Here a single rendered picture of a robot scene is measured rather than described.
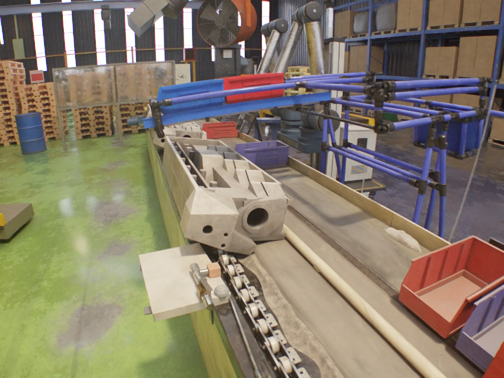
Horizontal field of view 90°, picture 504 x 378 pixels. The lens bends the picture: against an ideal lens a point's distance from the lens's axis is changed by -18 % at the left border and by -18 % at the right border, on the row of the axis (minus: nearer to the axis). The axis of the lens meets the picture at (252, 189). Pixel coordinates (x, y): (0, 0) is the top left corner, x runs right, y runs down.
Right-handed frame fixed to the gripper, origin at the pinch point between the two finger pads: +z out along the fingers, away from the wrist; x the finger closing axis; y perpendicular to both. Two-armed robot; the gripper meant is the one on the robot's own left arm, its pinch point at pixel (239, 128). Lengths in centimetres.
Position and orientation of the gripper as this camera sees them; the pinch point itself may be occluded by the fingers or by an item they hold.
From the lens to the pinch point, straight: 242.9
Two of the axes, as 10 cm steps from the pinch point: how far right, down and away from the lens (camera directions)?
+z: -4.1, 8.8, 2.5
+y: -8.7, -2.9, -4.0
